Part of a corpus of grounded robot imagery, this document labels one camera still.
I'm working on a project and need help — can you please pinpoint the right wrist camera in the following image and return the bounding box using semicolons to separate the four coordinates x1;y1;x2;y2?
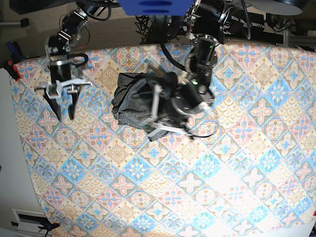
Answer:
46;81;63;99

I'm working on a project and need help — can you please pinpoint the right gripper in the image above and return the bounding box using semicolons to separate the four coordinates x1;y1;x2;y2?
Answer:
34;60;92;121

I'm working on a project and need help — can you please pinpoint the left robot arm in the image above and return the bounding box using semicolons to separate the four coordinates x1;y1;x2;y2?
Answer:
142;0;229;141

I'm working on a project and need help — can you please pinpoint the patterned tablecloth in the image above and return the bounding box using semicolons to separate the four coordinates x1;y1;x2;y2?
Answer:
10;44;316;237

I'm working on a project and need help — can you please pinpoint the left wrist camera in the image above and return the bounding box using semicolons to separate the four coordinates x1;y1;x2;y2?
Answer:
141;118;157;133

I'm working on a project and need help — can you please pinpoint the red black clamp left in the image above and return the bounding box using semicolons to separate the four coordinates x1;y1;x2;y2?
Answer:
3;60;21;81

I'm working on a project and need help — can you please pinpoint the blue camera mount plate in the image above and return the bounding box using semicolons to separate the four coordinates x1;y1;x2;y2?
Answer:
118;0;194;16

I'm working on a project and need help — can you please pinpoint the grey t-shirt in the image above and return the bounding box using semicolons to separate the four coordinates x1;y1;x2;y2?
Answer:
111;72;191;143

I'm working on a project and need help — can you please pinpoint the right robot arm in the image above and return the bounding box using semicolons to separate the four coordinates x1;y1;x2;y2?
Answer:
35;0;100;121

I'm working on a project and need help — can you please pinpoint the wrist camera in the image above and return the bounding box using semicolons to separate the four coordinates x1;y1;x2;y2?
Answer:
46;81;63;99
141;118;157;133

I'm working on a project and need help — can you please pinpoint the white floor vent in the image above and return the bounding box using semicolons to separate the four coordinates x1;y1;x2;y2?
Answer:
11;208;49;236

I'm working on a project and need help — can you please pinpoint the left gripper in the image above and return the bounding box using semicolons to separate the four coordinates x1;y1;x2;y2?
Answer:
148;83;215;139

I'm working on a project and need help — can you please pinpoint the blue black clamp bottom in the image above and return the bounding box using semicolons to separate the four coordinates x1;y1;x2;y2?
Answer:
11;221;60;234

